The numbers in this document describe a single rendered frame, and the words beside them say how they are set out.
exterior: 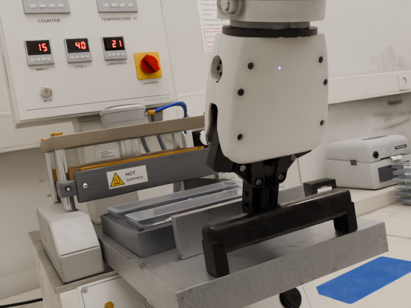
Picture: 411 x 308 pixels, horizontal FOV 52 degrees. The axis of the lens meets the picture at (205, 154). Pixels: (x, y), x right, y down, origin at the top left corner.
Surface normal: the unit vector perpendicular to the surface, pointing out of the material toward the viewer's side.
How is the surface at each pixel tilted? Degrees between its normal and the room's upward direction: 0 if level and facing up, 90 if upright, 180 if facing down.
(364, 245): 90
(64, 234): 41
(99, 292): 65
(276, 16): 108
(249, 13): 101
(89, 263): 90
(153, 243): 90
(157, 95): 90
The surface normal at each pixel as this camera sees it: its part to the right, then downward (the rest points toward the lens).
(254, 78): 0.37, 0.29
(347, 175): -0.89, 0.18
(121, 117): 0.12, 0.04
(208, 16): 0.51, -0.04
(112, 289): 0.33, -0.44
